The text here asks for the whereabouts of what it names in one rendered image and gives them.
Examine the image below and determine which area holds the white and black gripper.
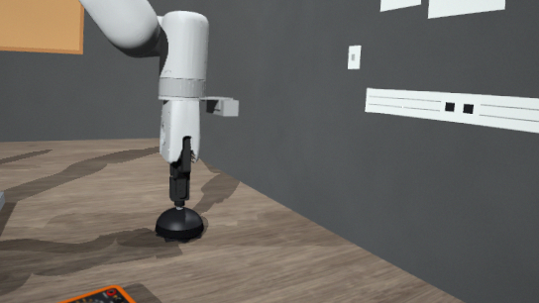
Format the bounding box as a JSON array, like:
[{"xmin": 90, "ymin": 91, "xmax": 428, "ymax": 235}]
[{"xmin": 159, "ymin": 96, "xmax": 205, "ymax": 202}]

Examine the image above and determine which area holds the orange handheld multimeter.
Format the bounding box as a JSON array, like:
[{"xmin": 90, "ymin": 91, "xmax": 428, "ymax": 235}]
[{"xmin": 58, "ymin": 285, "xmax": 136, "ymax": 303}]

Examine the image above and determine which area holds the black dome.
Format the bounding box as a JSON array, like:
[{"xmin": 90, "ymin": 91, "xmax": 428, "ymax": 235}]
[{"xmin": 156, "ymin": 201, "xmax": 204, "ymax": 243}]

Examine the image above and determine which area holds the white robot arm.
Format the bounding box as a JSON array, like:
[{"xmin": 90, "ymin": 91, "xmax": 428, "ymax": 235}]
[{"xmin": 78, "ymin": 0, "xmax": 239, "ymax": 116}]

